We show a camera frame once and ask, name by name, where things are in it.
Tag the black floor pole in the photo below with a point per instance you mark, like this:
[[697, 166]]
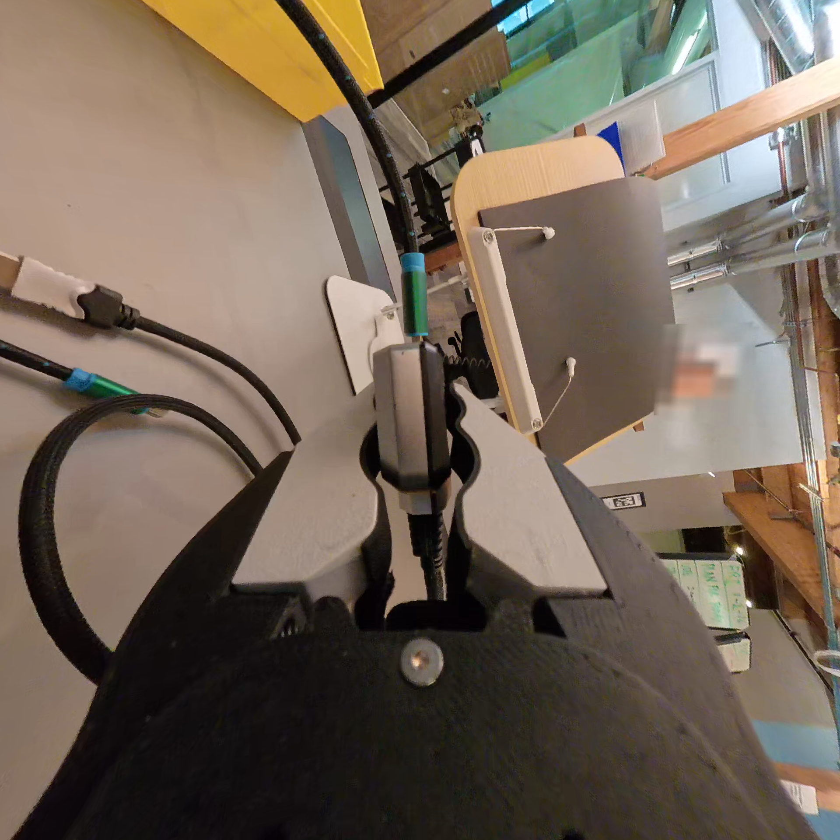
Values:
[[459, 49]]

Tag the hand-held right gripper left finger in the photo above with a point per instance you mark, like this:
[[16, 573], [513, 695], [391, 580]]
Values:
[[308, 518]]

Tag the printed marker tag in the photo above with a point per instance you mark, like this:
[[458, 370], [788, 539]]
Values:
[[623, 502]]

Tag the black equipment cart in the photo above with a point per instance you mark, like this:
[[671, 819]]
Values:
[[433, 197]]

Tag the metal air duct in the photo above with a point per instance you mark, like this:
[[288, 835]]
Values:
[[794, 33]]

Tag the wooden board white stand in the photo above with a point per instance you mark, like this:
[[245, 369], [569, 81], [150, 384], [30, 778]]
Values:
[[577, 295]]

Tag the yellow plastic bin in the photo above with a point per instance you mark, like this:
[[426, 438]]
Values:
[[262, 52]]

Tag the hdmi switch box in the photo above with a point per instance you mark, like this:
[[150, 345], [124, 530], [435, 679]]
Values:
[[403, 420]]

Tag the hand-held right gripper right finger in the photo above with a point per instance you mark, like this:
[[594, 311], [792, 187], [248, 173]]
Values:
[[531, 525]]

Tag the handwritten whiteboard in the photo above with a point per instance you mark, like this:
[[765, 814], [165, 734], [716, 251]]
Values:
[[695, 590]]

